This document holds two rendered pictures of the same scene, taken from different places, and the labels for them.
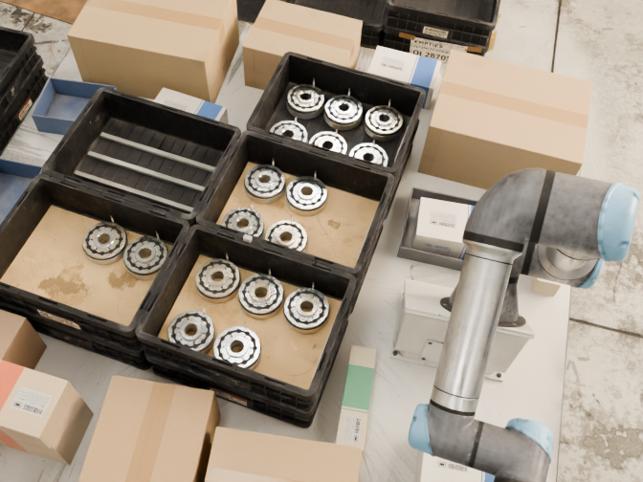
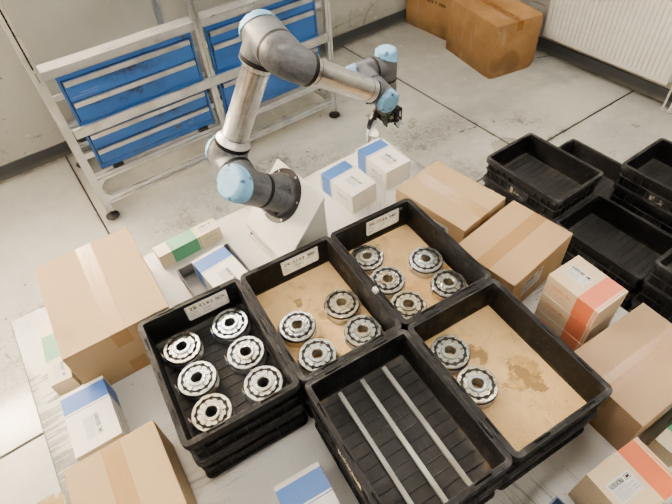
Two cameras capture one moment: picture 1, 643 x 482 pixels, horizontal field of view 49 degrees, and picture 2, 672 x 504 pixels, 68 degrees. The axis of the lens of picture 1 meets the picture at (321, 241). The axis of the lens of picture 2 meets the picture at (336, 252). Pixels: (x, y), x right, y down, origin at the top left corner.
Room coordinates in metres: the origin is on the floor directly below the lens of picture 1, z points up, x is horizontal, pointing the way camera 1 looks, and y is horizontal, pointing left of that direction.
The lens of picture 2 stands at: (1.45, 0.73, 2.02)
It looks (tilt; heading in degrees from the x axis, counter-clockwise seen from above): 48 degrees down; 228
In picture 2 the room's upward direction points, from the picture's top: 6 degrees counter-clockwise
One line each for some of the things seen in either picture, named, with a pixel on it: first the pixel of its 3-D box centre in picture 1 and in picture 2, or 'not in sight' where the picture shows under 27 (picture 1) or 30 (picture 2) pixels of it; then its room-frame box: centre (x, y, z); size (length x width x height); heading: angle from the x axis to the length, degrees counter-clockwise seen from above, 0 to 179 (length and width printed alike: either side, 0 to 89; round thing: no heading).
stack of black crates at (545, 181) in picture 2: not in sight; (532, 202); (-0.37, 0.09, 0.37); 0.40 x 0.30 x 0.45; 79
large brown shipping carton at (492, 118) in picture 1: (503, 127); (111, 305); (1.34, -0.48, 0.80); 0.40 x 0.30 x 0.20; 77
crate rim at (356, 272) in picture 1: (297, 200); (316, 302); (0.95, 0.06, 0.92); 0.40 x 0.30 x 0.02; 74
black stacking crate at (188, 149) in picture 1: (147, 164); (401, 431); (1.06, 0.45, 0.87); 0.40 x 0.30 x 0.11; 74
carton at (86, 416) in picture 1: (44, 424); (569, 323); (0.43, 0.58, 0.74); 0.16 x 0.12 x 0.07; 78
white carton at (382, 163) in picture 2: not in sight; (382, 163); (0.21, -0.34, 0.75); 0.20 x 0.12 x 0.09; 79
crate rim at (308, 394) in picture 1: (249, 306); (406, 256); (0.66, 0.14, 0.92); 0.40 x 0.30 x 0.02; 74
